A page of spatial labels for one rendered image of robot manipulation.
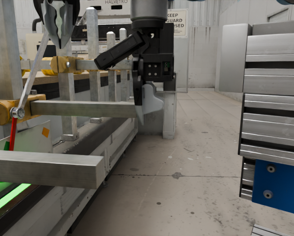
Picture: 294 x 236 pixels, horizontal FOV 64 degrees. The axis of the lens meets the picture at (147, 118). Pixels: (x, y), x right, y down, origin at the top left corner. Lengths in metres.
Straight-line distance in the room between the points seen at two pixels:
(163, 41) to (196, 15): 9.22
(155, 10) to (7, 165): 0.35
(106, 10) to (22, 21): 7.56
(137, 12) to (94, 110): 0.22
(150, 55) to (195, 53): 9.06
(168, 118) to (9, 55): 2.65
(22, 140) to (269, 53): 0.50
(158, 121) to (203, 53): 6.61
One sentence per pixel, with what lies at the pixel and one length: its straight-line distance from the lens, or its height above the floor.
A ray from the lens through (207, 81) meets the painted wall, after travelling 9.62.
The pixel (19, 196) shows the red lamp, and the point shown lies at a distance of 0.52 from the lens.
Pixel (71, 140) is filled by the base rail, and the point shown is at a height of 0.70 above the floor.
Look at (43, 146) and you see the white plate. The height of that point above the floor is 0.74.
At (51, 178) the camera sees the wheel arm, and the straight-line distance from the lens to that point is 0.31.
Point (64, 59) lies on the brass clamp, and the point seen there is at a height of 0.96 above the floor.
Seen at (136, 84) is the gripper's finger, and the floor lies 0.90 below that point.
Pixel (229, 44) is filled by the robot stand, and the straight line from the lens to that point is 0.35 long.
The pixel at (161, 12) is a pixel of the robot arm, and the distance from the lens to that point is 0.49.
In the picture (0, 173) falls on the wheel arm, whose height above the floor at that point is 0.81.
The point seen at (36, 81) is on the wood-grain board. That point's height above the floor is 0.88.
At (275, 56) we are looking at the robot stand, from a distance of 0.34.
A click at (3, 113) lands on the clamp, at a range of 0.56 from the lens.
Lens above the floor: 0.94
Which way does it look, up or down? 12 degrees down
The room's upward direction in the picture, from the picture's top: straight up
